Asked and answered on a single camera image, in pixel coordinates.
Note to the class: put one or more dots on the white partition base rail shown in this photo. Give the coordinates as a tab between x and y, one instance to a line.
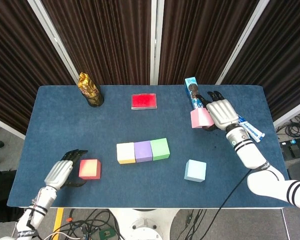
7	126
292	115

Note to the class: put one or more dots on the blue cookie box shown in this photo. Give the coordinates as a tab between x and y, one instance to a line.
191	87

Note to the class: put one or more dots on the purple foam cube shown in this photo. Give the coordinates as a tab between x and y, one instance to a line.
142	151

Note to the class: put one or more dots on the white partition frame post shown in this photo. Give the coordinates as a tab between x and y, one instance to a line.
156	37
242	37
52	37

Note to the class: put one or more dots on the white blue toothpaste tube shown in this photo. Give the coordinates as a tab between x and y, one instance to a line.
255	132

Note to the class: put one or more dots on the brown pleated curtain panel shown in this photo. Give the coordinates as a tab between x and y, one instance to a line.
285	50
15	62
197	37
102	37

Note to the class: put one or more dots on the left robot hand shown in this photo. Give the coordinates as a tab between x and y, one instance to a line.
58	172

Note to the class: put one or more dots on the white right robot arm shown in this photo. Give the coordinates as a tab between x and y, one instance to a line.
250	155

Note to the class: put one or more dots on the light blue foam cube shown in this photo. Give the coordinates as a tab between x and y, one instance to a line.
195	171

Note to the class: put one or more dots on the green foam cube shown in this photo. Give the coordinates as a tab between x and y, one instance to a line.
160	148

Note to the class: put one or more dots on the black mesh pen holder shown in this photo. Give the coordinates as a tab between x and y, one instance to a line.
96	101

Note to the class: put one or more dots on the yellow foam cube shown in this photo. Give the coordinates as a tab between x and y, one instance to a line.
126	152

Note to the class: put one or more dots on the gold foil snack bag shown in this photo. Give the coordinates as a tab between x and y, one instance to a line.
86	85

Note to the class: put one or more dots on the person in black clothes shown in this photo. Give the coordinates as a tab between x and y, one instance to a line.
0	190

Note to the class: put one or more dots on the red foam cube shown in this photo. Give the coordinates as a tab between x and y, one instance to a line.
90	170

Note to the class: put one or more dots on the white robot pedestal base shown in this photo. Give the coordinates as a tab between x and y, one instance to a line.
142	225

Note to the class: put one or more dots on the red box with clear lid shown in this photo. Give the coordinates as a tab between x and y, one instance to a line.
143	101

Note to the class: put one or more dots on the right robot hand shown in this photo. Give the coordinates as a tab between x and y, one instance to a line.
222	113

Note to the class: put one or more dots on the green circuit device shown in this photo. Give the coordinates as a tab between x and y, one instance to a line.
106	233

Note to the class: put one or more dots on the pink foam cube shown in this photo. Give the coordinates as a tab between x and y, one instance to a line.
200	118

